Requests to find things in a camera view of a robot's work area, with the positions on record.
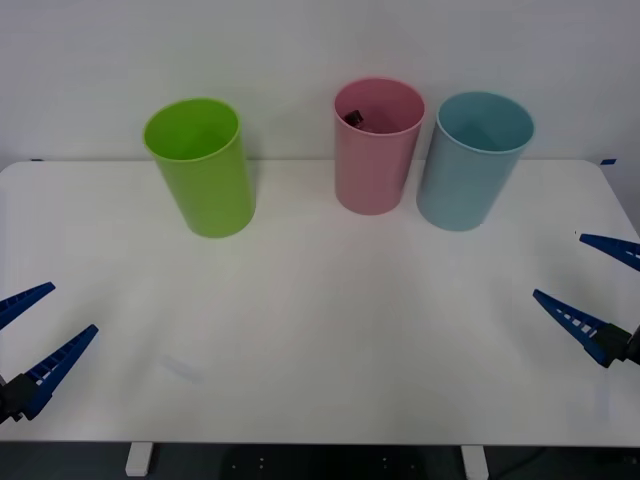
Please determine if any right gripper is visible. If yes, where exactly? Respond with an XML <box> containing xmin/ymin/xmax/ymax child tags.
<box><xmin>532</xmin><ymin>232</ymin><xmax>640</xmax><ymax>370</ymax></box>

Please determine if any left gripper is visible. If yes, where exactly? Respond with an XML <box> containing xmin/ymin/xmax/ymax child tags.
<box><xmin>0</xmin><ymin>281</ymin><xmax>100</xmax><ymax>427</ymax></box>

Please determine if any white table leg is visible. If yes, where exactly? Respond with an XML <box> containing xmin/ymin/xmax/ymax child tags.
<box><xmin>459</xmin><ymin>445</ymin><xmax>489</xmax><ymax>480</ymax></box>
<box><xmin>124</xmin><ymin>442</ymin><xmax>153</xmax><ymax>476</ymax></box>

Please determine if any pale blue plastic bin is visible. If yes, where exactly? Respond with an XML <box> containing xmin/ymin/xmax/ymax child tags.
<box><xmin>415</xmin><ymin>90</ymin><xmax>536</xmax><ymax>232</ymax></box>

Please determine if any green plastic bin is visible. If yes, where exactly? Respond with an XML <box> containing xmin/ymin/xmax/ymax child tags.
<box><xmin>142</xmin><ymin>96</ymin><xmax>257</xmax><ymax>239</ymax></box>

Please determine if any pink plastic bin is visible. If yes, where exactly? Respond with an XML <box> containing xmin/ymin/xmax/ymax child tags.
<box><xmin>333</xmin><ymin>77</ymin><xmax>427</xmax><ymax>217</ymax></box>

